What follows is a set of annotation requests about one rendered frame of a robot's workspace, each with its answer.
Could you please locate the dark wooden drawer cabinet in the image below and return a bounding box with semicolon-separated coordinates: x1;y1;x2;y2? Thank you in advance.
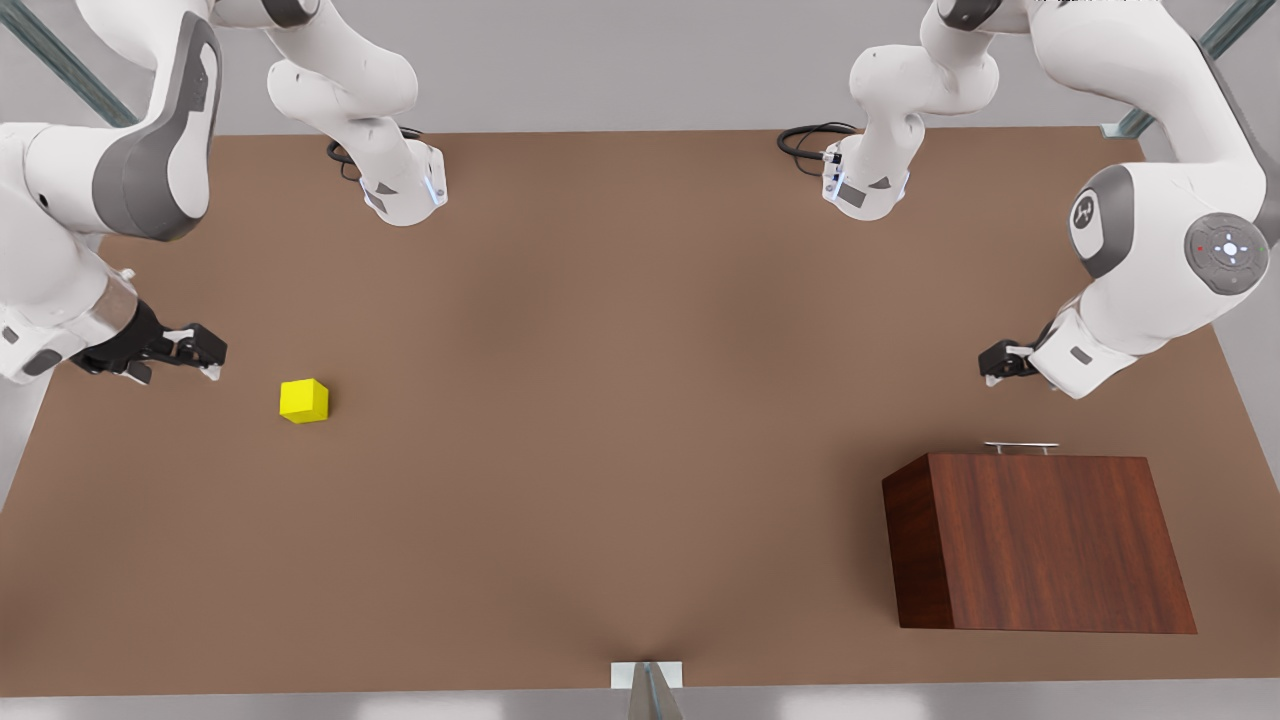
882;453;1199;635

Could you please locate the yellow cube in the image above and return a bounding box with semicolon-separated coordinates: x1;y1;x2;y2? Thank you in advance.
279;378;330;425

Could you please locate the black cable loop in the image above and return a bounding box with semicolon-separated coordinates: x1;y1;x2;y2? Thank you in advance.
777;122;862;181
326;126;425;183

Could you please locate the silver frame post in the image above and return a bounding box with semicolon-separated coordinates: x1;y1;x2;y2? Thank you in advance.
1099;0;1280;140
0;0;139;129
611;660;686;720

